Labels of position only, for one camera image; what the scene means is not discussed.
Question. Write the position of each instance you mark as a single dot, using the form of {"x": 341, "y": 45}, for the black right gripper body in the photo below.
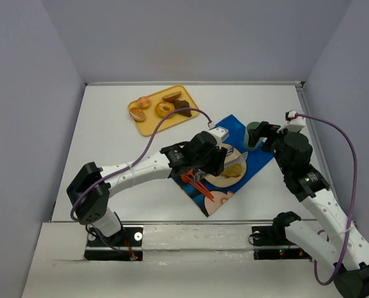
{"x": 265, "y": 133}

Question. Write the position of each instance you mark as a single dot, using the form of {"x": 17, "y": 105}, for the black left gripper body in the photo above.
{"x": 217, "y": 159}

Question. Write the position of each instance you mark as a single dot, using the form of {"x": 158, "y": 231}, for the green cup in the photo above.
{"x": 251, "y": 140}

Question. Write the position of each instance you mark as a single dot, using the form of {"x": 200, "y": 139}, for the metal serving tongs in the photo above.
{"x": 230, "y": 161}

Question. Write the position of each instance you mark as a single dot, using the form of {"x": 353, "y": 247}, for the seeded oval bread slice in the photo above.
{"x": 232, "y": 171}

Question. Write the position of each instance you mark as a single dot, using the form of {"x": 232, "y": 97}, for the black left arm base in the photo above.
{"x": 127, "y": 248}

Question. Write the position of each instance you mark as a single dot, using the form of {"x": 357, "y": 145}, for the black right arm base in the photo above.
{"x": 270, "y": 242}

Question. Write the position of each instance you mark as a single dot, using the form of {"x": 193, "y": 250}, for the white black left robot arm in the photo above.
{"x": 93, "y": 186}

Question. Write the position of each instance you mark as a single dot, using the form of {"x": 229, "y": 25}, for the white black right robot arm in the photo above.
{"x": 345, "y": 251}

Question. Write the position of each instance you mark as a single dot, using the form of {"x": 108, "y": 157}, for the halved brown bread loaf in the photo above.
{"x": 172, "y": 96}

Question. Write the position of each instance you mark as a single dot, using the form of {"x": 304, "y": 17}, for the round pink bread roll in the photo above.
{"x": 143, "y": 102}

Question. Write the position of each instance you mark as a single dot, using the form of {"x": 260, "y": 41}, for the beige floral plate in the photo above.
{"x": 230, "y": 181}

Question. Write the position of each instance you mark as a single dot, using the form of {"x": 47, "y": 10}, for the blue patterned placemat cloth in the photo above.
{"x": 211, "y": 192}

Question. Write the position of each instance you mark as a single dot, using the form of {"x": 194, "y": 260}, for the dark chocolate croissant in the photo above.
{"x": 183, "y": 107}

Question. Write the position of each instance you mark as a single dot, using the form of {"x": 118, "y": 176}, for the glazed yellow bagel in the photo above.
{"x": 163, "y": 109}

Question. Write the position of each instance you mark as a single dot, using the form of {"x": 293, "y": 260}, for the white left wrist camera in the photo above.
{"x": 219, "y": 133}

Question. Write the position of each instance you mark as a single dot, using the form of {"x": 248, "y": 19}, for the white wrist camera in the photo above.
{"x": 295, "y": 123}
{"x": 219, "y": 133}

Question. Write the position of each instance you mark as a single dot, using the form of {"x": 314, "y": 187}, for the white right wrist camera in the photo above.
{"x": 295, "y": 123}

